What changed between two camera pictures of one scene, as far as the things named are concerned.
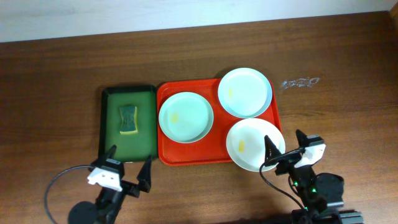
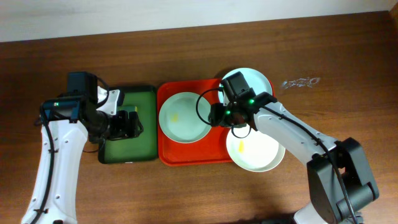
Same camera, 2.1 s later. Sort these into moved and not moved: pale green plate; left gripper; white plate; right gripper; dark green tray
Moved: left gripper; right gripper
Not moved: dark green tray; white plate; pale green plate
